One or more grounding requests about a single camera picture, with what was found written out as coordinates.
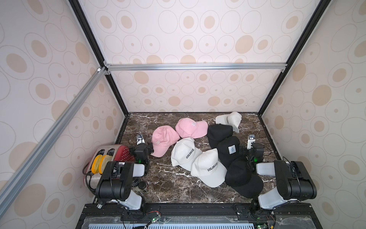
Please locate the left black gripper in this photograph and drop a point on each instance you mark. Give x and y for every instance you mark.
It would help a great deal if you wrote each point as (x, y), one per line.
(148, 148)

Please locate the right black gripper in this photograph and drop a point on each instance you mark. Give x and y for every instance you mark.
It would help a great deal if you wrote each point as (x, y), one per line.
(256, 150)

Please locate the pink baseball cap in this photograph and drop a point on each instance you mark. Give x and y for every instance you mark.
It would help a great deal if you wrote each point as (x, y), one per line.
(187, 127)
(162, 138)

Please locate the white colorado cap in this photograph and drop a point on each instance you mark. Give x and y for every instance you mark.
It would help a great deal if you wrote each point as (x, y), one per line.
(209, 169)
(185, 153)

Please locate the white Colorado cap front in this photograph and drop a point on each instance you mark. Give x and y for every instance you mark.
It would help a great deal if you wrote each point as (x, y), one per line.
(209, 169)

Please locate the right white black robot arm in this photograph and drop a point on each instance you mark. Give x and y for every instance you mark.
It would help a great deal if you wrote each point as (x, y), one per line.
(293, 182)

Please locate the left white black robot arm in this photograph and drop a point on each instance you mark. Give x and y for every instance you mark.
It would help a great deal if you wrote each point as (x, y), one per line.
(118, 167)

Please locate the red silver toaster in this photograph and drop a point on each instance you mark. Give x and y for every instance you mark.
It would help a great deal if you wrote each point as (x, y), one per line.
(119, 153)

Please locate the black cap front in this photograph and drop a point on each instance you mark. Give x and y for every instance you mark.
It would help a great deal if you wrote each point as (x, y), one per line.
(243, 180)

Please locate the black cap with white patch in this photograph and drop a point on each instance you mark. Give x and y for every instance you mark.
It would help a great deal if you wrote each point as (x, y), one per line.
(229, 150)

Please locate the right yellow toast slice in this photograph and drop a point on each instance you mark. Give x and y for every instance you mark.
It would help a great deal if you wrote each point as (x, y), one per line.
(104, 160)

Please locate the yellow toast slice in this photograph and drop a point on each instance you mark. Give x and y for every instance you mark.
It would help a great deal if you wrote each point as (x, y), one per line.
(96, 164)
(104, 160)

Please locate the black cap rear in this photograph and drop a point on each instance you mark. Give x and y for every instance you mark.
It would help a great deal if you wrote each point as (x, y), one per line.
(217, 133)

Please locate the left yellow toast slice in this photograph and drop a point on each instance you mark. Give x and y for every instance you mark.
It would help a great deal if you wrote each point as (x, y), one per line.
(96, 164)

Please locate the small circuit board with led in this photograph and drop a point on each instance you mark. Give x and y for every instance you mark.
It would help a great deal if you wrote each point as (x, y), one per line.
(153, 219)

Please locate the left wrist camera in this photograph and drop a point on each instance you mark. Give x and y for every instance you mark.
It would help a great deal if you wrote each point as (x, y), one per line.
(140, 139)

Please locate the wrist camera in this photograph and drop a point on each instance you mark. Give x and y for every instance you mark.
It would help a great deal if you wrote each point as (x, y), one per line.
(140, 139)
(250, 141)

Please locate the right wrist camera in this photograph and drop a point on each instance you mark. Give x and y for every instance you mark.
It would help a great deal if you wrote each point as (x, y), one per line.
(250, 141)

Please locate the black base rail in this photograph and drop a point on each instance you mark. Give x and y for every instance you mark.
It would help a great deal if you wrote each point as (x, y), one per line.
(288, 216)

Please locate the horizontal aluminium rail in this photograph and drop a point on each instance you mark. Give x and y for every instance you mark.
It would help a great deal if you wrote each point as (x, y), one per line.
(193, 67)

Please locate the left diagonal aluminium rail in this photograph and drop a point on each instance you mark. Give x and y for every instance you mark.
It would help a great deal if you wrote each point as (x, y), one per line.
(15, 185)

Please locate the black left frame post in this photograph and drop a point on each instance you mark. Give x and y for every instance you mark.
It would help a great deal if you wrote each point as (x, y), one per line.
(83, 22)

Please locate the black frame post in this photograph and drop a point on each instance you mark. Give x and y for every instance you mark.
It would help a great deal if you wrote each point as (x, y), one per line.
(309, 29)
(83, 22)

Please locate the black right frame post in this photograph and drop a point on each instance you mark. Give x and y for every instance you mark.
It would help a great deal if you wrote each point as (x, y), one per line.
(309, 29)

